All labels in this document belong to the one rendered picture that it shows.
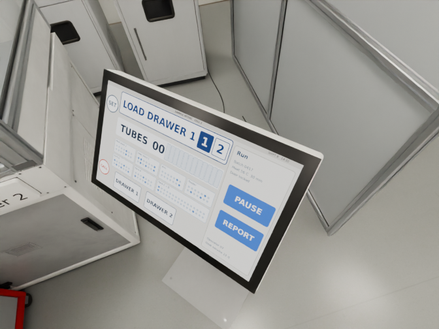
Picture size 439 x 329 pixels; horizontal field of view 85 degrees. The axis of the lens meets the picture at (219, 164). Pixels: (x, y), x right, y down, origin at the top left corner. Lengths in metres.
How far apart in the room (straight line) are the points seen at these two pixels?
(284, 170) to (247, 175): 0.07
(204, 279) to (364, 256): 0.94
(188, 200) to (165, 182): 0.07
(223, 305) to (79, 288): 0.87
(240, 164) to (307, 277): 1.21
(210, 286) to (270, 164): 1.15
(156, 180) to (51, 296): 1.41
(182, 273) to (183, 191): 1.05
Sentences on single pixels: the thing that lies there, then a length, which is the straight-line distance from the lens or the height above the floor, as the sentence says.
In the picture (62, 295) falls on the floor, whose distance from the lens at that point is 1.84.
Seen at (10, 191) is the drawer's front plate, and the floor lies 0.89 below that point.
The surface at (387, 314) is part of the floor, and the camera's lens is 1.70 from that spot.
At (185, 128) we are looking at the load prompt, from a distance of 0.49.
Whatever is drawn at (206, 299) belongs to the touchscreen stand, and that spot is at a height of 0.03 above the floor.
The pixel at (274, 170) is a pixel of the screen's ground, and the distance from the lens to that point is 0.43.
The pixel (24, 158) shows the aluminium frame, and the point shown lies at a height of 0.99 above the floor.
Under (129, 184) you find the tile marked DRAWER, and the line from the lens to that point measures 0.64.
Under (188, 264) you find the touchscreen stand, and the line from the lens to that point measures 1.54.
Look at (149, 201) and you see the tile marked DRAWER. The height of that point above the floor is 1.00.
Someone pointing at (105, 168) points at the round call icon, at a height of 1.01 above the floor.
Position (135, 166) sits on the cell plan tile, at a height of 1.05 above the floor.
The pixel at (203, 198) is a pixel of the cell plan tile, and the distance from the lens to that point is 0.50.
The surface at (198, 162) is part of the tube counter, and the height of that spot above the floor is 1.12.
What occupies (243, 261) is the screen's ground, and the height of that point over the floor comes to 1.01.
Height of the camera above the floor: 1.52
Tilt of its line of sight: 56 degrees down
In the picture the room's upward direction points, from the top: 8 degrees counter-clockwise
